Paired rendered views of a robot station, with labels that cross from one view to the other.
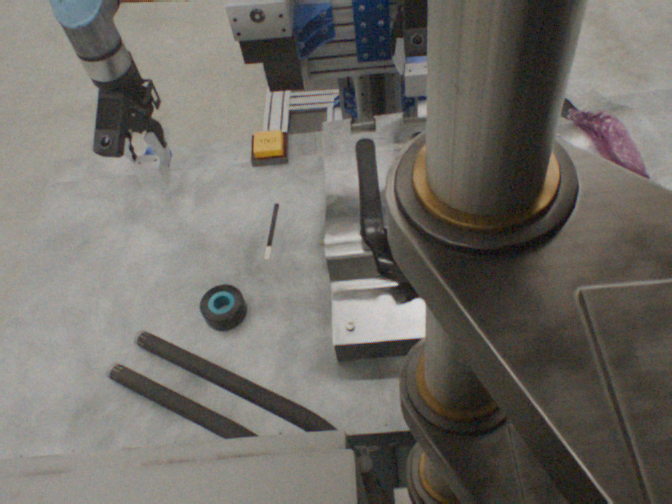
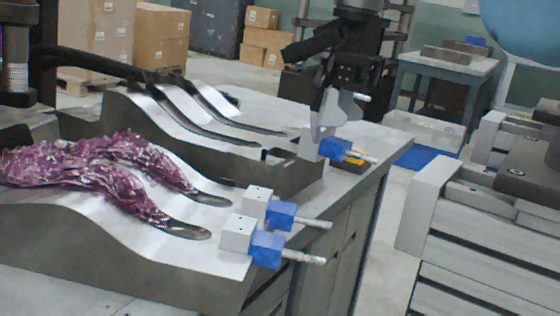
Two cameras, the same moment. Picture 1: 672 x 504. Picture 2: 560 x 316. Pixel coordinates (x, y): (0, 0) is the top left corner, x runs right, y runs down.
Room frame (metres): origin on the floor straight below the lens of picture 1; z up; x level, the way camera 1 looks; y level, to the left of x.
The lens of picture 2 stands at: (1.20, -1.06, 1.17)
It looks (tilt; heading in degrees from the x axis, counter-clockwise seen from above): 19 degrees down; 106
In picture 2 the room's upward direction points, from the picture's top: 10 degrees clockwise
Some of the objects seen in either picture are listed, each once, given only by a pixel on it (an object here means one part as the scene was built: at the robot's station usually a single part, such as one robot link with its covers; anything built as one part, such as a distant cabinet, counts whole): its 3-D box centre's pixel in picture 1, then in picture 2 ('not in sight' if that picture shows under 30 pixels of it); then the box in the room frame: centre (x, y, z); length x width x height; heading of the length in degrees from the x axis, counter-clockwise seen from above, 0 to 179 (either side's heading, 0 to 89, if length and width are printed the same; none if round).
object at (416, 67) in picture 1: (416, 64); (340, 150); (1.06, -0.26, 0.93); 0.13 x 0.05 x 0.05; 168
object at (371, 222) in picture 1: (401, 192); (199, 106); (0.75, -0.15, 0.92); 0.35 x 0.16 x 0.09; 173
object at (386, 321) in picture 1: (397, 216); (193, 126); (0.73, -0.14, 0.87); 0.50 x 0.26 x 0.14; 173
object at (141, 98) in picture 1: (125, 94); not in sight; (0.95, 0.29, 1.09); 0.09 x 0.08 x 0.12; 164
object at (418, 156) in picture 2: not in sight; (417, 151); (1.12, 3.07, 0.11); 0.61 x 0.41 x 0.22; 173
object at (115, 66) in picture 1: (103, 58); not in sight; (0.94, 0.29, 1.17); 0.08 x 0.08 x 0.05
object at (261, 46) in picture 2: not in sight; (271, 39); (-1.39, 6.29, 0.42); 0.86 x 0.33 x 0.83; 173
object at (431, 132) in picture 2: not in sight; (423, 130); (1.12, 3.07, 0.28); 0.61 x 0.41 x 0.15; 173
